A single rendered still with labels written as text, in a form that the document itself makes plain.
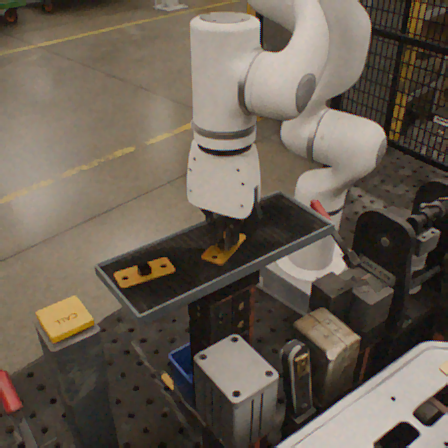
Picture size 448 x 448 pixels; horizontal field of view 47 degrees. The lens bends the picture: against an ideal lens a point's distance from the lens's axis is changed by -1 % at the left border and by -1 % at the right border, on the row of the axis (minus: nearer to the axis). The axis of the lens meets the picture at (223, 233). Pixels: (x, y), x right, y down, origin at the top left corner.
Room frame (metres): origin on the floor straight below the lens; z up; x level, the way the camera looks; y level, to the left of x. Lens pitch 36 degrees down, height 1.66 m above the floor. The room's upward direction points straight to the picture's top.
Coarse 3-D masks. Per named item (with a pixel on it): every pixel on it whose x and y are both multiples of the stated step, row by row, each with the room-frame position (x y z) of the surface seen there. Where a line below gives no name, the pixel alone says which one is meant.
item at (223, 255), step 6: (240, 234) 0.68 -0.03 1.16; (222, 240) 0.66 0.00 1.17; (240, 240) 0.67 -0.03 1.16; (210, 246) 0.65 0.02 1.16; (216, 246) 0.65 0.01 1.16; (222, 246) 0.65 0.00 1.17; (234, 246) 0.65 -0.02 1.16; (204, 252) 0.64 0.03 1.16; (210, 252) 0.64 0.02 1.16; (216, 252) 0.64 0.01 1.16; (222, 252) 0.64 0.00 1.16; (228, 252) 0.64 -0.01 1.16; (204, 258) 0.62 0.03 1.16; (210, 258) 0.62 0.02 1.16; (216, 258) 0.62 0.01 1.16; (222, 258) 0.62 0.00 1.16; (228, 258) 0.62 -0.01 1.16; (222, 264) 0.61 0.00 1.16
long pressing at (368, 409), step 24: (408, 360) 0.56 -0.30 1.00; (432, 360) 0.56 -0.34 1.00; (384, 384) 0.52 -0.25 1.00; (408, 384) 0.51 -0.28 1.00; (432, 384) 0.51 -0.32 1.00; (336, 408) 0.47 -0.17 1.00; (360, 408) 0.47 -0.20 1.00; (384, 408) 0.47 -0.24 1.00; (408, 408) 0.47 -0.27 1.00; (312, 432) 0.43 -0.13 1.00; (336, 432) 0.43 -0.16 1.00; (360, 432) 0.43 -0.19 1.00; (384, 432) 0.43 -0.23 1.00; (432, 432) 0.43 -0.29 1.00
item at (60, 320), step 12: (72, 300) 0.53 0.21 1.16; (36, 312) 0.51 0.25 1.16; (48, 312) 0.51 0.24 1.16; (60, 312) 0.51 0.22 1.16; (72, 312) 0.51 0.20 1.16; (84, 312) 0.51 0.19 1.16; (48, 324) 0.49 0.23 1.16; (60, 324) 0.49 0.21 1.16; (72, 324) 0.49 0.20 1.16; (84, 324) 0.49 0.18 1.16; (48, 336) 0.47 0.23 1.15; (60, 336) 0.47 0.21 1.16
